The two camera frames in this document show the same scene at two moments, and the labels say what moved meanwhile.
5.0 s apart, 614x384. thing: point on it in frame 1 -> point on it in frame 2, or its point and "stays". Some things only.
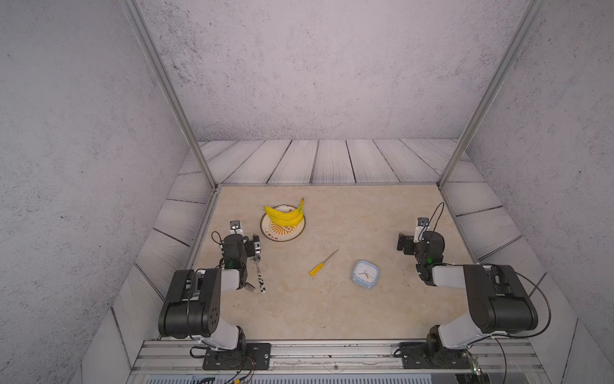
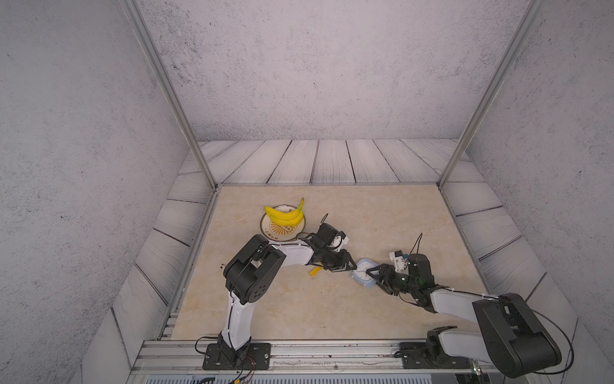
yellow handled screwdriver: [320, 266] stays
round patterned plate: [281, 234] stays
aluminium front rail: [487, 356] stays
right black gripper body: [411, 248] -> [397, 282]
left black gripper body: [249, 250] -> [333, 259]
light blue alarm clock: [365, 274] stays
